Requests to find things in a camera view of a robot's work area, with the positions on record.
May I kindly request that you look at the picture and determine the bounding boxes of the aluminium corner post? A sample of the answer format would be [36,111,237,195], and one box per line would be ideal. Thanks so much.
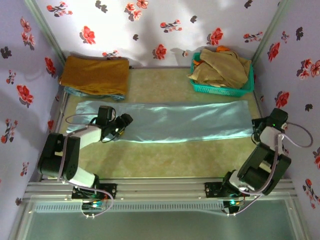
[251,0,292,65]
[23,0,67,61]

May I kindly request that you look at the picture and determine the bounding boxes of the green-lit circuit board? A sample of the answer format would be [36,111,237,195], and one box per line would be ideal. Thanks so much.
[222,198,245,210]
[82,199,107,211]

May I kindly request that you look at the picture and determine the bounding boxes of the grey slotted cable duct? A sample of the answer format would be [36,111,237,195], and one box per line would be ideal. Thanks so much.
[33,201,226,213]

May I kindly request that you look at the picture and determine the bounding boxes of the orange garment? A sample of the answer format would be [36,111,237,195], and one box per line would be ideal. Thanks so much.
[193,45,232,68]

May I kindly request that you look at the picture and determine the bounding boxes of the lilac left arm cable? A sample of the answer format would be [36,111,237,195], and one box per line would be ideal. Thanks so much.
[57,112,101,183]

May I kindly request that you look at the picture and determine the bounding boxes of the teal plastic basket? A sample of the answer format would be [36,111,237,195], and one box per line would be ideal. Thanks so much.
[189,52,255,98]

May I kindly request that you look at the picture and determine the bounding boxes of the aluminium table edge rail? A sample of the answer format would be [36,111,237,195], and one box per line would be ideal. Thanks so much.
[39,89,71,181]
[128,65,195,70]
[252,91,266,121]

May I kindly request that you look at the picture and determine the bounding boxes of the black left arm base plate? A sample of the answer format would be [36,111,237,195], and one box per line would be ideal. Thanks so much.
[71,183,118,200]

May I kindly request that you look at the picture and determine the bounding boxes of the light blue trousers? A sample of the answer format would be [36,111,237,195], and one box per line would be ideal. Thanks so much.
[74,99,254,144]

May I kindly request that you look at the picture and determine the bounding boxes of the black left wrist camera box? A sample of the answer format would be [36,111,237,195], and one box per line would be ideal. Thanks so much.
[97,105,117,124]

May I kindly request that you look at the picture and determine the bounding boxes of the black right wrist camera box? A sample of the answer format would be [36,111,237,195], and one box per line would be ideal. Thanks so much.
[270,107,289,127]

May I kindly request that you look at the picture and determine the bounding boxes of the lilac base cable loop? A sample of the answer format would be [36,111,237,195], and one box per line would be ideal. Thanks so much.
[222,192,263,216]
[79,187,116,219]

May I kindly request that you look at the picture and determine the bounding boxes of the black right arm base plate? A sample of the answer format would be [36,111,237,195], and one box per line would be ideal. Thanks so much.
[204,181,227,198]

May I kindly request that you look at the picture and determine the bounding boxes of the wide aluminium frame rail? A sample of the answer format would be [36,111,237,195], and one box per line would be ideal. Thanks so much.
[23,178,298,201]

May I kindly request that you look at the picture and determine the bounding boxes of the khaki crumpled trousers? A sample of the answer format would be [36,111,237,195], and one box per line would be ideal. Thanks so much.
[187,48,252,90]

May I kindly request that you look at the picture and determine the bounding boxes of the blue denim folded jeans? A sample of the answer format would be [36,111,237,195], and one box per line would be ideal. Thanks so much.
[63,86,126,101]

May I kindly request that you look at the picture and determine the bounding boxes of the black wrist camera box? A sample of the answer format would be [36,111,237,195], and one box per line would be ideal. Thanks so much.
[97,105,117,124]
[270,107,289,127]

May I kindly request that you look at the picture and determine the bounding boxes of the brown folded trousers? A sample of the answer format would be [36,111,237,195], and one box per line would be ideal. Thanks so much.
[58,55,130,96]

